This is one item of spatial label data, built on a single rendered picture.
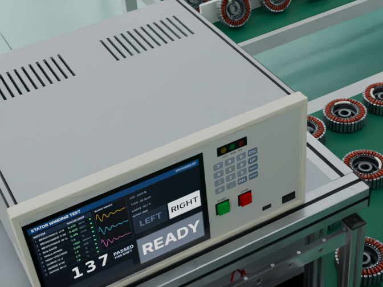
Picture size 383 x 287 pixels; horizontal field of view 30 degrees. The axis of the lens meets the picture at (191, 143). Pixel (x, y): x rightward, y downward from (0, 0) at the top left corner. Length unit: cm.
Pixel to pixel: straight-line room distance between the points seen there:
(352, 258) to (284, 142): 30
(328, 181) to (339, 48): 247
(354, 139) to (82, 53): 89
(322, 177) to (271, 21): 121
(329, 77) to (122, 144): 250
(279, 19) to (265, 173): 134
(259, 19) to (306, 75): 110
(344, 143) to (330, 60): 172
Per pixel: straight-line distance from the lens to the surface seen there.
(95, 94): 107
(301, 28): 233
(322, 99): 199
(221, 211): 104
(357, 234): 122
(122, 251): 101
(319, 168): 121
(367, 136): 187
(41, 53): 120
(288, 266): 118
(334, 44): 366
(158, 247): 103
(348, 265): 127
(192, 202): 101
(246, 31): 229
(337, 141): 184
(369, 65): 350
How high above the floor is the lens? 192
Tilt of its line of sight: 39 degrees down
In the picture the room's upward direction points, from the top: 6 degrees counter-clockwise
